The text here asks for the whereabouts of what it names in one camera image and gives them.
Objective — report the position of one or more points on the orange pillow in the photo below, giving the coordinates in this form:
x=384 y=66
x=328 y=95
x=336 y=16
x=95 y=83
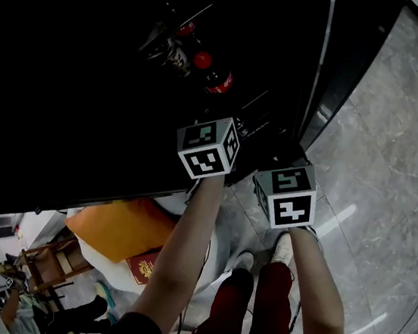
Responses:
x=121 y=227

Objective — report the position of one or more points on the person's white left shoe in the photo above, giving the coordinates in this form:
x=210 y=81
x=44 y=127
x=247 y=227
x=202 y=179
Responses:
x=245 y=260

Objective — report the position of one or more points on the red book gold emblem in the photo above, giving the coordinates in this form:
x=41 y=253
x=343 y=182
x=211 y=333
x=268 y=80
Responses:
x=142 y=268

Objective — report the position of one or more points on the person's white shoe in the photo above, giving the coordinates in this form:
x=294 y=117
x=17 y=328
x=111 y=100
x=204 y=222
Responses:
x=283 y=248
x=245 y=260

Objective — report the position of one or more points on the person's red trousers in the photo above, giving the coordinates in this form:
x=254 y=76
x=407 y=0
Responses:
x=266 y=315

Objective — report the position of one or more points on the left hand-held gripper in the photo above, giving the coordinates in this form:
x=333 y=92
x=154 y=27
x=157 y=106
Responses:
x=205 y=150

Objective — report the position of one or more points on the person's left forearm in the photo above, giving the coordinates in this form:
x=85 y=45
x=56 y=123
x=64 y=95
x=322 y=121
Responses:
x=182 y=254

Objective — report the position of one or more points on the wooden stool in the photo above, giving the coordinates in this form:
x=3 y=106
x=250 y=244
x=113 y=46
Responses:
x=51 y=264

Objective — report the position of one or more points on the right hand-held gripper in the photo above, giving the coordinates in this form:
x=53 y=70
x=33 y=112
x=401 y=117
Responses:
x=290 y=203

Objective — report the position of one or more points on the person's white right shoe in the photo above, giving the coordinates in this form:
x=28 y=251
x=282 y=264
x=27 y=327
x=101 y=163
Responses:
x=283 y=248

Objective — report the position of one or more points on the teal slipper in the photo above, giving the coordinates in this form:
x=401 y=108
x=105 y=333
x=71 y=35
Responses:
x=105 y=298

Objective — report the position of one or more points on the black refrigerator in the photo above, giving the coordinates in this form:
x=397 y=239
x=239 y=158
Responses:
x=70 y=87

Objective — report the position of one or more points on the person's right forearm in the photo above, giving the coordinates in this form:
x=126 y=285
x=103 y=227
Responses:
x=317 y=302

